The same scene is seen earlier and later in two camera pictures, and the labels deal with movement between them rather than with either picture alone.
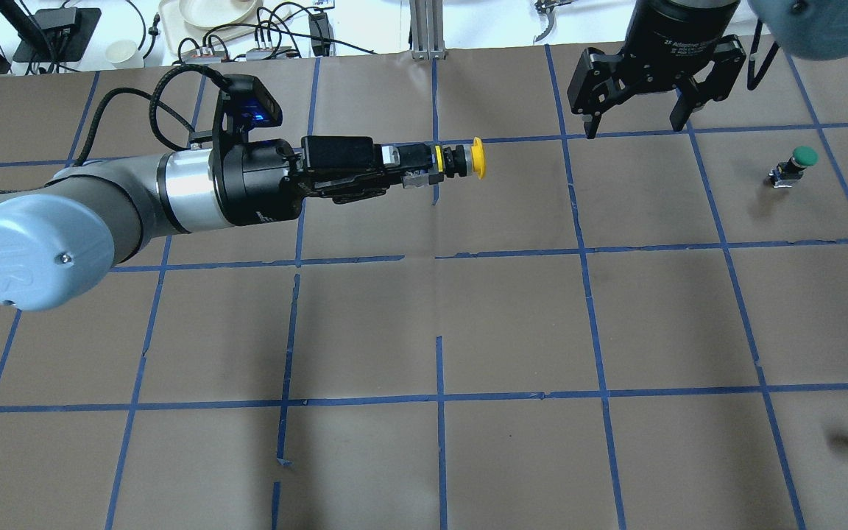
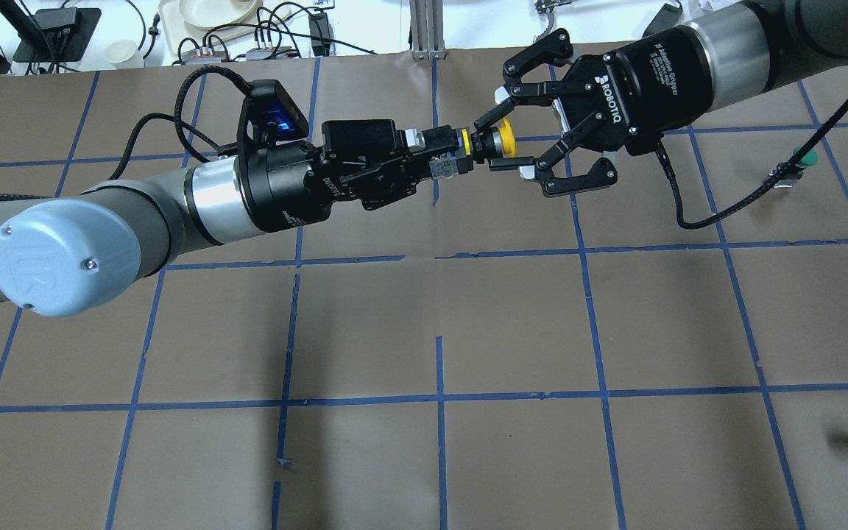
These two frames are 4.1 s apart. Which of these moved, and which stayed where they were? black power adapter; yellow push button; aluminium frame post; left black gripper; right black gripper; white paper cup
Moved: left black gripper; yellow push button; right black gripper
Stayed: white paper cup; black power adapter; aluminium frame post
